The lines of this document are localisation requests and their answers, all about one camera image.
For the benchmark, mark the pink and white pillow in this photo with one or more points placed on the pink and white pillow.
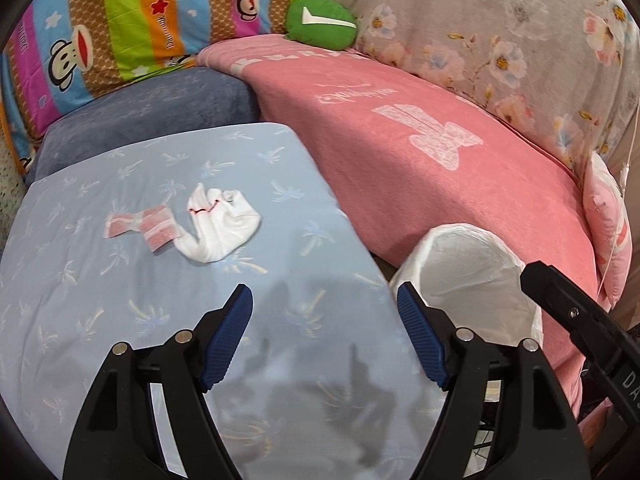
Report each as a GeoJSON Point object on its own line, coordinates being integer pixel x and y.
{"type": "Point", "coordinates": [605, 220]}

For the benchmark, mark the white sock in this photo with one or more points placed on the white sock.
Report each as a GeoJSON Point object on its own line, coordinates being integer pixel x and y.
{"type": "Point", "coordinates": [225, 225]}

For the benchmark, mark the grey-blue pillow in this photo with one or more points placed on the grey-blue pillow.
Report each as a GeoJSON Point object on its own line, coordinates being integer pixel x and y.
{"type": "Point", "coordinates": [150, 105]}

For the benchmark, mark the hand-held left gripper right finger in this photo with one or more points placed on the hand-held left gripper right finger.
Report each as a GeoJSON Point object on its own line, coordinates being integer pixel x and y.
{"type": "Point", "coordinates": [420, 340]}

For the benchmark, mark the bin with white bag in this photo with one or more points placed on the bin with white bag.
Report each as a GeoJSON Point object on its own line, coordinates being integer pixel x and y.
{"type": "Point", "coordinates": [465, 270]}

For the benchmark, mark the pink checked packet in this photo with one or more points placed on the pink checked packet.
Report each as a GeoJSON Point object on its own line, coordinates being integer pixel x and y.
{"type": "Point", "coordinates": [155, 227]}

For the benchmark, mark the blue palm print sheet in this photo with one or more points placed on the blue palm print sheet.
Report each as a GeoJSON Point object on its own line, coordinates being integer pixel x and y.
{"type": "Point", "coordinates": [100, 285]}

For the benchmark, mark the colourful monkey print pillow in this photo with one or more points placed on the colourful monkey print pillow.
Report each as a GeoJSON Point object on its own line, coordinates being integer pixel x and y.
{"type": "Point", "coordinates": [125, 10]}

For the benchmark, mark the floral quilt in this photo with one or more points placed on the floral quilt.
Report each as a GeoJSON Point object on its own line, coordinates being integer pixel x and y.
{"type": "Point", "coordinates": [500, 20]}

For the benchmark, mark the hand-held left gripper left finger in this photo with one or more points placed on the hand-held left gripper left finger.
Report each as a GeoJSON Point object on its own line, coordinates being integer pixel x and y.
{"type": "Point", "coordinates": [225, 340]}

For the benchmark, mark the pink blanket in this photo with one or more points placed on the pink blanket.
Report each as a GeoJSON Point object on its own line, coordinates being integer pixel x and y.
{"type": "Point", "coordinates": [400, 160]}

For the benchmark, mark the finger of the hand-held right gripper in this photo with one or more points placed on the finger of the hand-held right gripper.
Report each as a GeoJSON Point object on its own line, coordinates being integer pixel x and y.
{"type": "Point", "coordinates": [570, 305]}

